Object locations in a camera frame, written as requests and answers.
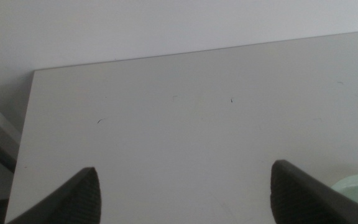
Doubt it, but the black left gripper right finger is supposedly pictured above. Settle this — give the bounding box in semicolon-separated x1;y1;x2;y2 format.
270;159;358;224

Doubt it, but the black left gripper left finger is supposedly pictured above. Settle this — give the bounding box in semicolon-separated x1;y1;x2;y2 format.
6;167;103;224

